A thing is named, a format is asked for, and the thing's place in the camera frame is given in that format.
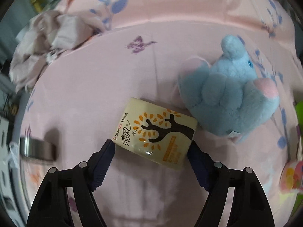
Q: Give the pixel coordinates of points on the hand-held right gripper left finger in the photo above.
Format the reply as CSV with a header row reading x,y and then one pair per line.
x,y
104,165

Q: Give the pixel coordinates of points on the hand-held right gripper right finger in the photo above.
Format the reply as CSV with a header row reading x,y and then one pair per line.
x,y
198,167

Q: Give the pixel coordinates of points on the pink plastic gum bottle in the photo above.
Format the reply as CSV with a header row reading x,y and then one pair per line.
x,y
292,176

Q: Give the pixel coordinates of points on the blue plush toy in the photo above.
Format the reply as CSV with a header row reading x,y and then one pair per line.
x,y
227,94

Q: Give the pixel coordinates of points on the glass jar with metal lid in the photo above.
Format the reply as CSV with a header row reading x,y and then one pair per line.
x,y
37,149

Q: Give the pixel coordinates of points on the cream tissue packet tree print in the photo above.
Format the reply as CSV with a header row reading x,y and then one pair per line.
x,y
153,132

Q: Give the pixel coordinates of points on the crumpled pale pink cloth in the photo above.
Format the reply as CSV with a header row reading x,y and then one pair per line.
x,y
40,42

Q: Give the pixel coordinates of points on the green cardboard box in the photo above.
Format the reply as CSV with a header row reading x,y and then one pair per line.
x,y
300,110

